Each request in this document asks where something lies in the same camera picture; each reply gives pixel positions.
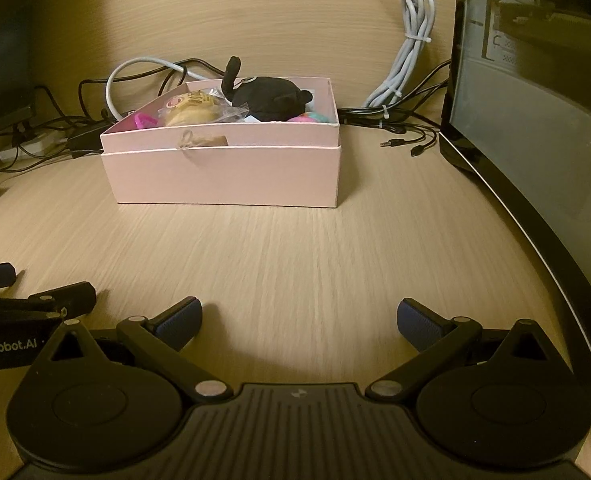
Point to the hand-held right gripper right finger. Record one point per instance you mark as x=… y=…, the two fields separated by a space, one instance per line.
x=418 y=322

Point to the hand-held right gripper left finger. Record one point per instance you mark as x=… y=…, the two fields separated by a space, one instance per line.
x=180 y=322

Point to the pink cardboard box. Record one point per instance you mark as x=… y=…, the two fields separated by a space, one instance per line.
x=220 y=180

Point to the yellow toy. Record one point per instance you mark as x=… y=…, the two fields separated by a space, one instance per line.
x=190 y=112

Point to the black plush toy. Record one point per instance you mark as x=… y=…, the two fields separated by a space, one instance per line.
x=270 y=97

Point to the white power strip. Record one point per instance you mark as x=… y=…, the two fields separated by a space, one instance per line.
x=35 y=145

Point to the black power adapter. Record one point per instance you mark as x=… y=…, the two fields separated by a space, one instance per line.
x=87 y=140

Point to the black monitor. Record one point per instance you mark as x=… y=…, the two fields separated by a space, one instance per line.
x=0 y=85

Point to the teal and pink small toy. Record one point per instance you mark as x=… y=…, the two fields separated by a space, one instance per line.
x=308 y=118

